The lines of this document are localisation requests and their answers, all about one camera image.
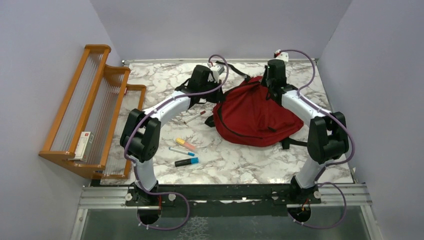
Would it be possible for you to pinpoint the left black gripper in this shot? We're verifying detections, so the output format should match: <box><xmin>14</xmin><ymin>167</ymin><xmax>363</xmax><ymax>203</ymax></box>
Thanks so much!
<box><xmin>199</xmin><ymin>78</ymin><xmax>226</xmax><ymax>104</ymax></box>

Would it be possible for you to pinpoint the red backpack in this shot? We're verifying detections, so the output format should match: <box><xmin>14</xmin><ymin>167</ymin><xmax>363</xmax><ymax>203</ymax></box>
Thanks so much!
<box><xmin>204</xmin><ymin>65</ymin><xmax>307</xmax><ymax>150</ymax></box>

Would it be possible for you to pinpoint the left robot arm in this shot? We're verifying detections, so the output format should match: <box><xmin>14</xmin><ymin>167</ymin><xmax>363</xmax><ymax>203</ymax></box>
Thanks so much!
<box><xmin>119</xmin><ymin>63</ymin><xmax>230</xmax><ymax>206</ymax></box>

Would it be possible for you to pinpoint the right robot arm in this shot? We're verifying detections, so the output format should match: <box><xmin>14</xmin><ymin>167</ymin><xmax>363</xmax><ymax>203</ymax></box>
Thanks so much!
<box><xmin>261</xmin><ymin>59</ymin><xmax>349</xmax><ymax>204</ymax></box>

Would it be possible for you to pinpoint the red white pen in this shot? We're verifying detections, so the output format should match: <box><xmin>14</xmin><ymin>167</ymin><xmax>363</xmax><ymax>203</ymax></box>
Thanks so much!
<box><xmin>183</xmin><ymin>110</ymin><xmax>206</xmax><ymax>125</ymax></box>

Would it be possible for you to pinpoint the yellow orange highlighter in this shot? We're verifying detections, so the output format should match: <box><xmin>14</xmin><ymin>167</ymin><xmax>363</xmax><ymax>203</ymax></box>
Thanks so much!
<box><xmin>175</xmin><ymin>137</ymin><xmax>197</xmax><ymax>153</ymax></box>

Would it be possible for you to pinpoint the blue white pen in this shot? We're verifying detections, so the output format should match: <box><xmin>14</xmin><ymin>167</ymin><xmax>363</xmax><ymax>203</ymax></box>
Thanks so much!
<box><xmin>168</xmin><ymin>147</ymin><xmax>195</xmax><ymax>157</ymax></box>

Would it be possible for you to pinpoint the black blue highlighter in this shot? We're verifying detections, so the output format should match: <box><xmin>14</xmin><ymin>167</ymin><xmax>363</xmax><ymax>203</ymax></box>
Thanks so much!
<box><xmin>174</xmin><ymin>157</ymin><xmax>199</xmax><ymax>167</ymax></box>

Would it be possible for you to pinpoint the wooden rack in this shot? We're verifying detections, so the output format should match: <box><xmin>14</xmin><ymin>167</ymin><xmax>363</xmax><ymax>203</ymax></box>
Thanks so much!
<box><xmin>38</xmin><ymin>44</ymin><xmax>147</xmax><ymax>180</ymax></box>

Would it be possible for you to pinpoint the white red box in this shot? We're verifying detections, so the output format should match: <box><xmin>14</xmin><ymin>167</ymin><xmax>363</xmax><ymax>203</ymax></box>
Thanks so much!
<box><xmin>72</xmin><ymin>131</ymin><xmax>94</xmax><ymax>162</ymax></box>

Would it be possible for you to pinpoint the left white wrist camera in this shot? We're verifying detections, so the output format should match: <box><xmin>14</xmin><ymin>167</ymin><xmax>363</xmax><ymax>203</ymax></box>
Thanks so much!
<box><xmin>207</xmin><ymin>62</ymin><xmax>225</xmax><ymax>84</ymax></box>

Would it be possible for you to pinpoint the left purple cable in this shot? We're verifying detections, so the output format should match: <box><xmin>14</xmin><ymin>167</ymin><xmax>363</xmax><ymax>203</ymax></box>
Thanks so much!
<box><xmin>123</xmin><ymin>54</ymin><xmax>230</xmax><ymax>231</ymax></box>

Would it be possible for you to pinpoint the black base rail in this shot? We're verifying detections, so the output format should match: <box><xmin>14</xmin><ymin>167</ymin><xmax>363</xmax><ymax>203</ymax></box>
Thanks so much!
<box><xmin>124</xmin><ymin>183</ymin><xmax>321</xmax><ymax>218</ymax></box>

